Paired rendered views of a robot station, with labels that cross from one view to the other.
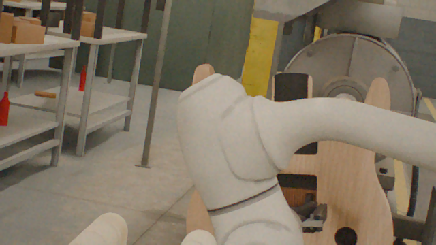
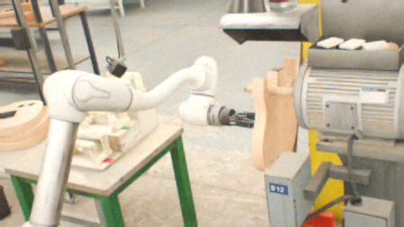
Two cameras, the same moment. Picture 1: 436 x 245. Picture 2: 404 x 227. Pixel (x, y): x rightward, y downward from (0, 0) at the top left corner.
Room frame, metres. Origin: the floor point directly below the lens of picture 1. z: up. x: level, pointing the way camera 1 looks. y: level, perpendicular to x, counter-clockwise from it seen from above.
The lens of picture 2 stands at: (2.00, -1.87, 1.96)
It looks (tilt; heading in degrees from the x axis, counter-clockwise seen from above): 24 degrees down; 115
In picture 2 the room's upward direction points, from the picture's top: 9 degrees counter-clockwise
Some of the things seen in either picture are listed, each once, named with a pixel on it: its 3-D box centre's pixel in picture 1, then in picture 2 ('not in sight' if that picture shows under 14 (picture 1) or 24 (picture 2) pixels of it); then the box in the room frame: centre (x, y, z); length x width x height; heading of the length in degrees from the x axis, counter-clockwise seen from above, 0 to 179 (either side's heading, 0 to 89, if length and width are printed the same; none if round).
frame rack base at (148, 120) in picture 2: not in sight; (124, 113); (0.68, 0.04, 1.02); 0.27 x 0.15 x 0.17; 175
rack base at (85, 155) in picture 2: not in sight; (88, 158); (0.65, -0.27, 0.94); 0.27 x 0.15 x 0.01; 175
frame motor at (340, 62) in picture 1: (351, 95); (357, 98); (1.81, -0.27, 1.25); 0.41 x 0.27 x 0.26; 171
